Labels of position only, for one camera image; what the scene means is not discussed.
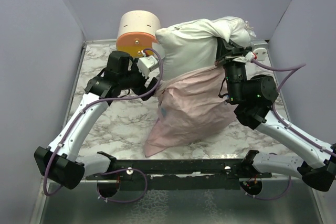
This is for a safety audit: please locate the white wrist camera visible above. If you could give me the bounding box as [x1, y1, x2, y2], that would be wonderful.
[242, 47, 268, 63]
[136, 50, 159, 78]

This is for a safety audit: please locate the pink purple printed pillowcase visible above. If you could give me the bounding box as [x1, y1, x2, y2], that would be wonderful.
[144, 67, 236, 157]

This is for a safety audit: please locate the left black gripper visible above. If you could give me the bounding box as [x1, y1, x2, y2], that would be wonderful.
[119, 59, 158, 100]

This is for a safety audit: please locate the white pillow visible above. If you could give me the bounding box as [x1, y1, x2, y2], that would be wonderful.
[155, 16, 257, 81]

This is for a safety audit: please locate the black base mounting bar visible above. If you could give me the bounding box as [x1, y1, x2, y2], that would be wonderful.
[86, 158, 271, 191]

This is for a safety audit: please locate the cylindrical drawer box orange yellow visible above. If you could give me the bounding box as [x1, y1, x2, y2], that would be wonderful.
[116, 10, 161, 58]

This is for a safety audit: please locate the aluminium frame rail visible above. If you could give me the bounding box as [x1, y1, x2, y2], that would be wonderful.
[29, 178, 48, 224]

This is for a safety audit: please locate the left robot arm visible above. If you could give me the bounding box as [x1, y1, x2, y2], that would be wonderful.
[34, 48, 163, 196]

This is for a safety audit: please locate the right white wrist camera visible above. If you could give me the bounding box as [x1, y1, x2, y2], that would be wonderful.
[242, 47, 268, 63]

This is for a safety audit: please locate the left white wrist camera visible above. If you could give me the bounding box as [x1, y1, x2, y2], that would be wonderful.
[136, 50, 159, 78]

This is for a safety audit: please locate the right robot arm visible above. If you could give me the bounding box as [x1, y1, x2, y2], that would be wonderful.
[215, 38, 335, 192]

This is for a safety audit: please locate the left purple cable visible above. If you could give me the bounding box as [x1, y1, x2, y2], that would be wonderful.
[43, 48, 166, 204]

